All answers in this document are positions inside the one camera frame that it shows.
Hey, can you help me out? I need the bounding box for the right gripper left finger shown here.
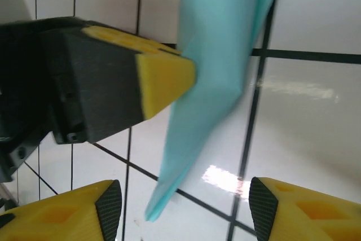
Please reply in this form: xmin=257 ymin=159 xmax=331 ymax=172
xmin=0 ymin=179 xmax=122 ymax=241

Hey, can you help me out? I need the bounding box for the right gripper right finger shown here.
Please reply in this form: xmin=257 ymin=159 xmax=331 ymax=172
xmin=249 ymin=176 xmax=361 ymax=241

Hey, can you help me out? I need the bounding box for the teal paper sheet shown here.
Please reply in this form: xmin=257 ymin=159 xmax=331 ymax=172
xmin=144 ymin=0 xmax=293 ymax=224

